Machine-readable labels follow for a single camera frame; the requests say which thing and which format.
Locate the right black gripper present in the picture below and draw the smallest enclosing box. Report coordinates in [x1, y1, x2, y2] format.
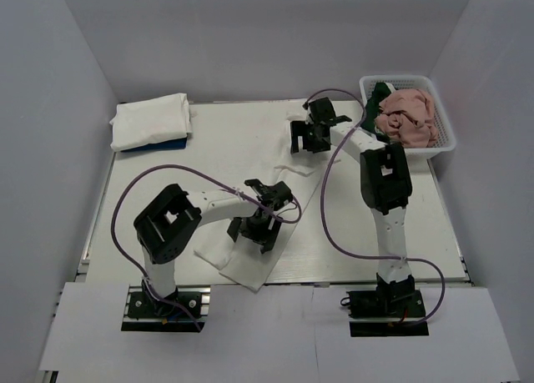
[292, 120, 333, 154]

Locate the white printed t-shirt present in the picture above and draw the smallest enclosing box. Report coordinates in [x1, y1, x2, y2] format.
[194, 111, 320, 293]

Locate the dark green t-shirt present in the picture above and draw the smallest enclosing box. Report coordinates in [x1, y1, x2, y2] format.
[361, 82, 395, 144]

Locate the pink t-shirt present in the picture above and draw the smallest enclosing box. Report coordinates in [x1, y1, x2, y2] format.
[375, 88, 439, 149]

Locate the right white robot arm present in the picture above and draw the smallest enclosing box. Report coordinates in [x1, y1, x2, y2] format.
[290, 97, 413, 315]

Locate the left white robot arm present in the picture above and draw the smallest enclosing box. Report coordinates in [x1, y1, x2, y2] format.
[133, 179, 294, 315]

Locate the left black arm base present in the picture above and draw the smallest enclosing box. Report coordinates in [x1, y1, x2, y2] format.
[121, 286, 210, 333]

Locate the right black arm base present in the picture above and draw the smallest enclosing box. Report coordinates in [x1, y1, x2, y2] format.
[340, 275, 429, 338]

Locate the white plastic basket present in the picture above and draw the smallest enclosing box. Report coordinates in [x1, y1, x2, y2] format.
[359, 74, 456, 159]

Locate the folded blue t-shirt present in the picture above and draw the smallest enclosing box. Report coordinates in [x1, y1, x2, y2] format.
[123, 138, 188, 153]

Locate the folded white t-shirt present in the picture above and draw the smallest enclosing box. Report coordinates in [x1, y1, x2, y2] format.
[109, 93, 193, 152]

